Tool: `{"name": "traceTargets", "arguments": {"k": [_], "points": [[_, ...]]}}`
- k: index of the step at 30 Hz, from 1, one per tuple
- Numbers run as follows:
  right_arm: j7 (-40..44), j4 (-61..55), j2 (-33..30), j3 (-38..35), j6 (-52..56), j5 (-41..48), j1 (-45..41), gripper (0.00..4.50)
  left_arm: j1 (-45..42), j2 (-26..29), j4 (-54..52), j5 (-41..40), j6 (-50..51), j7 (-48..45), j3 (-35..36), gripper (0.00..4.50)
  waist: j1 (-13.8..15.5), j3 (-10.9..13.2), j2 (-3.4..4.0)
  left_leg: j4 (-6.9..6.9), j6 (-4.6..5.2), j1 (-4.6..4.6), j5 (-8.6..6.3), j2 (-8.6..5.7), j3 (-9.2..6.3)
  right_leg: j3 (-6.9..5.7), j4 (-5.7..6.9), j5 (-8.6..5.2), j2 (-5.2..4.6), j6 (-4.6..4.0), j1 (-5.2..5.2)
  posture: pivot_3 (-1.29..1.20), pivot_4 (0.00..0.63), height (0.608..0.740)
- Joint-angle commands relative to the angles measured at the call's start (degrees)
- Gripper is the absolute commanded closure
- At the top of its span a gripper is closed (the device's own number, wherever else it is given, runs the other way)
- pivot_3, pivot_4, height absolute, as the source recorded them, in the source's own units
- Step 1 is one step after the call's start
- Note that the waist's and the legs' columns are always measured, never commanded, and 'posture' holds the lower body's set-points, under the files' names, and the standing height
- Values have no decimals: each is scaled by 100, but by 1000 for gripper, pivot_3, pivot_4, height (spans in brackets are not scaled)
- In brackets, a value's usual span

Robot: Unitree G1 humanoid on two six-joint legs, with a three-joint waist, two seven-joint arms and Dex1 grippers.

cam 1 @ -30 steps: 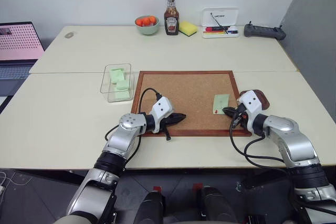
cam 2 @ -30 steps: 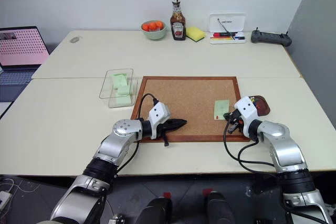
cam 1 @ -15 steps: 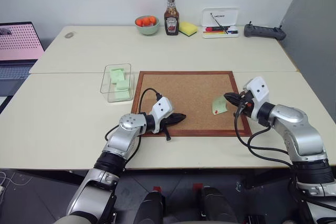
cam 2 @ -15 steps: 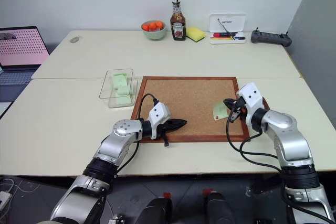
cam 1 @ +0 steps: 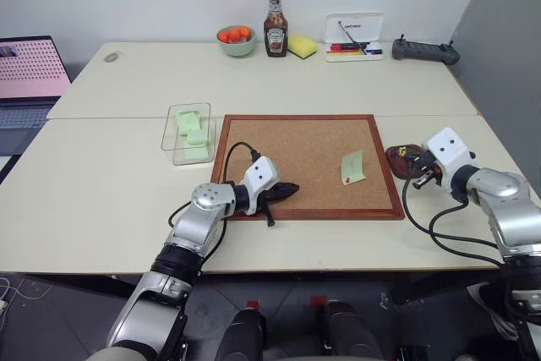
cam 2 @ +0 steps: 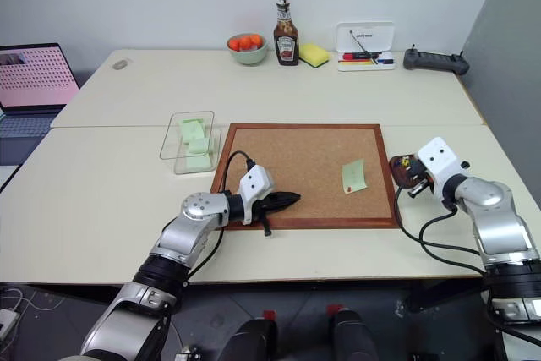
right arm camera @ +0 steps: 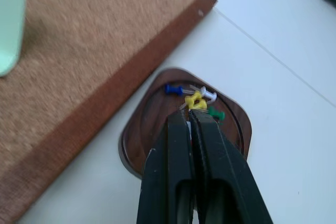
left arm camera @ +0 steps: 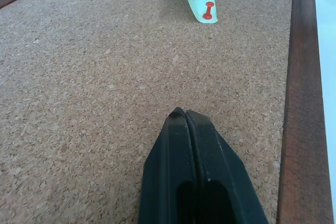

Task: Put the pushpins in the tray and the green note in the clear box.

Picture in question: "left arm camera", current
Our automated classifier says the wood-framed cork board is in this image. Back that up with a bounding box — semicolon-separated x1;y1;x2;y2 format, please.
0;0;334;224

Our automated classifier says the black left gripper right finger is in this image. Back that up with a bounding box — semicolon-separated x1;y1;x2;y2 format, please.
185;109;270;224

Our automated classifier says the red pushpin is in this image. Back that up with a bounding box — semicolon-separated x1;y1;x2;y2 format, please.
202;1;215;20

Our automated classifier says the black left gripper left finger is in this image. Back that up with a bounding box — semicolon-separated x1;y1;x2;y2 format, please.
138;106;198;224

